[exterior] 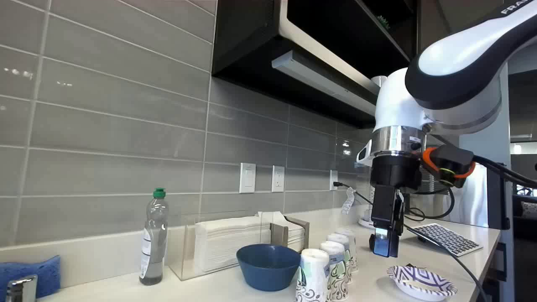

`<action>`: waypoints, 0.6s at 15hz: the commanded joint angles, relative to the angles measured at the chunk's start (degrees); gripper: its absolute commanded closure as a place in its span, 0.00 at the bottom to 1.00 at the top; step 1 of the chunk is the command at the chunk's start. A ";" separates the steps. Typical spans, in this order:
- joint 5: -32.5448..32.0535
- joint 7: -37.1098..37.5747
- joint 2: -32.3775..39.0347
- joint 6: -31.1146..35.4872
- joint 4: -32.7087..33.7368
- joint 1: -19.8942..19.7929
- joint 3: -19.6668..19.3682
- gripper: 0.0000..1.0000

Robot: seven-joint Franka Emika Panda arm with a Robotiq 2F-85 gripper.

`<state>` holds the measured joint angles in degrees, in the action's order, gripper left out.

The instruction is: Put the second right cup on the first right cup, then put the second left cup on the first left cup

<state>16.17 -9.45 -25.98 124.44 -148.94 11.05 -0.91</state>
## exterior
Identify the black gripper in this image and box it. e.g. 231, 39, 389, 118
369, 156, 421, 257

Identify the patterned paper cup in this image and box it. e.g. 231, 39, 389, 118
327, 233, 354, 282
337, 228, 357, 272
320, 240, 345, 302
295, 248, 328, 302

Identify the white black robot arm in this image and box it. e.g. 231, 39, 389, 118
355, 0, 537, 257

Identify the grey keyboard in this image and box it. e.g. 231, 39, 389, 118
412, 223, 481, 257

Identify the blue patterned paper plate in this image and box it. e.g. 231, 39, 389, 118
387, 265, 456, 302

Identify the blue bowl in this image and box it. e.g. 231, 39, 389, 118
236, 243, 300, 292

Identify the black upper cabinet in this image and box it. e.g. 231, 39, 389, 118
213, 0, 414, 128

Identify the clear napkin holder box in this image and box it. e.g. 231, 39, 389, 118
166, 211, 310, 280

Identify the clear bottle green cap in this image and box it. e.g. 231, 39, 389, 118
139, 188, 169, 285

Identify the blue sponge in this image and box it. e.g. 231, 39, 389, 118
0, 253, 63, 302

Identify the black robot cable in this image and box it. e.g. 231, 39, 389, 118
400, 146, 537, 302

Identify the white wall outlet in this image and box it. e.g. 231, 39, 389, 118
238, 163, 256, 193
271, 166, 285, 191

